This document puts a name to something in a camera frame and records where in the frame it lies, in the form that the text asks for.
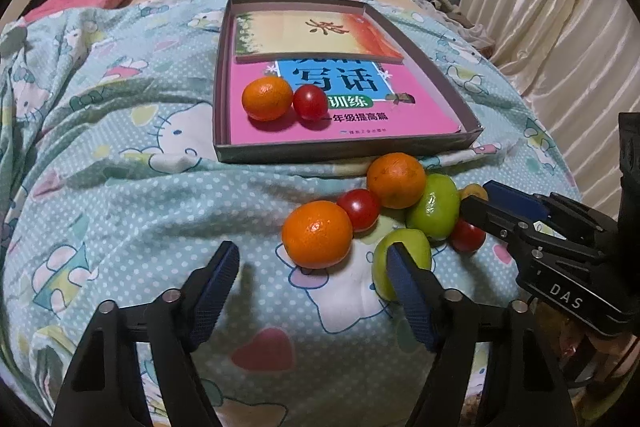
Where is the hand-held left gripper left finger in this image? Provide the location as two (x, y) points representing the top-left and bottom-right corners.
(51, 240), (241, 427)

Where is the pink exercise book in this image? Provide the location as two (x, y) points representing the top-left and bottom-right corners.
(228, 56), (462, 145)

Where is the red cherry tomato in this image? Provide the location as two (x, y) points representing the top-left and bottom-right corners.
(292, 85), (329, 122)
(450, 218), (487, 254)
(336, 188), (381, 233)

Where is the shallow grey cardboard box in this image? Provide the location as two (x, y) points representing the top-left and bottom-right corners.
(212, 0), (484, 164)

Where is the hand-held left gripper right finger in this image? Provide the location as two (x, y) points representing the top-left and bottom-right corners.
(386, 242), (578, 427)

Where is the person's right hand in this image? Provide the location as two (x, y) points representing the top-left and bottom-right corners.
(575, 322), (640, 388)

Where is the small brown fruit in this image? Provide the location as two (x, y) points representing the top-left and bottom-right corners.
(459, 183), (489, 202)

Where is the orange mandarin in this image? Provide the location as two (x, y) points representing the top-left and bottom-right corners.
(241, 76), (294, 122)
(366, 153), (427, 210)
(281, 200), (354, 270)

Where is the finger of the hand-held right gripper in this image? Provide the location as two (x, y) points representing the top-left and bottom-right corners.
(460, 197), (551, 258)
(482, 181), (617, 235)

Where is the blue cartoon printed blanket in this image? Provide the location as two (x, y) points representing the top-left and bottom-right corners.
(0, 0), (581, 427)

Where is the cream satin curtain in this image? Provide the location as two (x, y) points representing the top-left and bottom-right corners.
(450, 0), (640, 188)

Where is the green round fruit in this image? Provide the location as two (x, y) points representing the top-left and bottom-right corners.
(372, 228), (432, 303)
(405, 173), (461, 242)

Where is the cream and orange book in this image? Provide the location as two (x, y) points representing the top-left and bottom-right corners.
(234, 11), (405, 64)

